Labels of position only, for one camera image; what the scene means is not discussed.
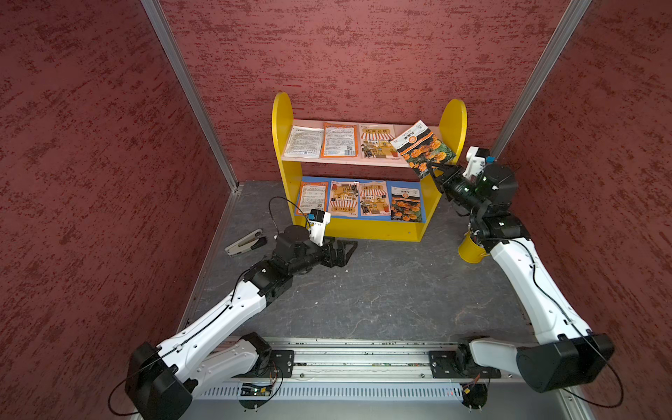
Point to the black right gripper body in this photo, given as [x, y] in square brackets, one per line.
[460, 188]

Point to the white grey stapler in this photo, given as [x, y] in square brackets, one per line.
[252, 241]

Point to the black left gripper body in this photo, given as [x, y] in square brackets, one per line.
[323, 255]

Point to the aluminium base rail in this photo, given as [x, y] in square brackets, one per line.
[316, 370]

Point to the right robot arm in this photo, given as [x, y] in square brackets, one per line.
[567, 353]

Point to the white seed bag upper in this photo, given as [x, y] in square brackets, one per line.
[304, 143]

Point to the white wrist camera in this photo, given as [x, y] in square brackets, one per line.
[318, 221]
[477, 160]

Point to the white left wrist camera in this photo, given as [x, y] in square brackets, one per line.
[318, 221]

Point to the aluminium corner post right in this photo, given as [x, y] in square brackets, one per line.
[567, 25]

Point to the yellow pen holder cup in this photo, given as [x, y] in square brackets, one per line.
[470, 251]

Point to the aluminium corner post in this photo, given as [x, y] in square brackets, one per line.
[162, 29]
[567, 25]

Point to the orange bordered seed bag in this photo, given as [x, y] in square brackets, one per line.
[312, 195]
[340, 140]

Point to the aluminium corner post left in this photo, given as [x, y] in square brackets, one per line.
[162, 29]

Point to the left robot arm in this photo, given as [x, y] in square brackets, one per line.
[210, 325]

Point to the marigold seed bag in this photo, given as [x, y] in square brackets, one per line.
[406, 205]
[420, 147]

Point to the yellow wooden shelf unit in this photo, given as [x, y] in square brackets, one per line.
[452, 129]

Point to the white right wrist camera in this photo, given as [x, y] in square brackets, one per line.
[477, 160]

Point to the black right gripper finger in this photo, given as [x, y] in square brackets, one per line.
[444, 168]
[439, 183]

